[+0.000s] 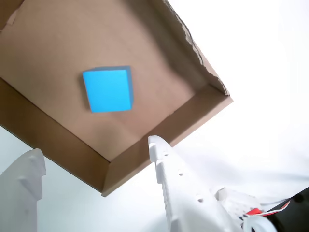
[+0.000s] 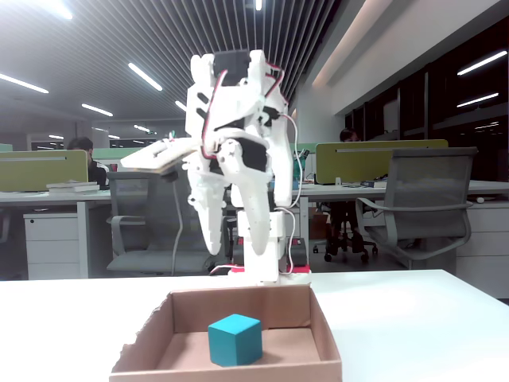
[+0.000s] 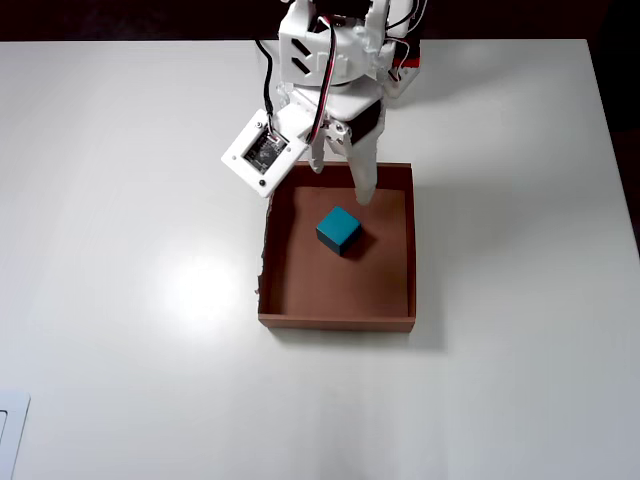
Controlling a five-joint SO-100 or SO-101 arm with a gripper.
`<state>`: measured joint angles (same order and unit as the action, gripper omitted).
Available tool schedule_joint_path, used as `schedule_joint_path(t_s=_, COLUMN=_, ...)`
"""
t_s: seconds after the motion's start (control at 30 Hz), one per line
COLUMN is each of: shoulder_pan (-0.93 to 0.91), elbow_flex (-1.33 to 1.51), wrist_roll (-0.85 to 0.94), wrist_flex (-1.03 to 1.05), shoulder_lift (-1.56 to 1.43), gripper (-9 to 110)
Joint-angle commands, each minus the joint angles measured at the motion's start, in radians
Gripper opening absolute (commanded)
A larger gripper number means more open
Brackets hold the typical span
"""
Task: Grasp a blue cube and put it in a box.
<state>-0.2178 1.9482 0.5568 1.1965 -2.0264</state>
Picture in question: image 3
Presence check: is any blue cube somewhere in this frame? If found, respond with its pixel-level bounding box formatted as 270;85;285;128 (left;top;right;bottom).
314;205;363;259

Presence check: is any brown cardboard box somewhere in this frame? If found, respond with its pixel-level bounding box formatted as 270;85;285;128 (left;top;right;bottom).
255;160;419;335

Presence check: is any red white servo wire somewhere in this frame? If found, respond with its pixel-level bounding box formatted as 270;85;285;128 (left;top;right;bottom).
308;17;344;147

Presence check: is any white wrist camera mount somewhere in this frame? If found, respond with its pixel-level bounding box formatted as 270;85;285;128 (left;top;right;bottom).
220;107;307;197

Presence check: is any red black table clamp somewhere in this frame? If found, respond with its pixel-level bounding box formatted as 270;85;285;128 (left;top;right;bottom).
392;47;422;84

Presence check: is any black camera cable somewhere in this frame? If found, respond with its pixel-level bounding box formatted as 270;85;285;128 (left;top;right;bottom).
254;38;281;139

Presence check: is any white flat panel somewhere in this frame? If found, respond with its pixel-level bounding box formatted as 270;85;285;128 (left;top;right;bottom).
0;389;32;480

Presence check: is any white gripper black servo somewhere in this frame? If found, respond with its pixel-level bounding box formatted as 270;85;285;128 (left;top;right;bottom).
273;82;386;207

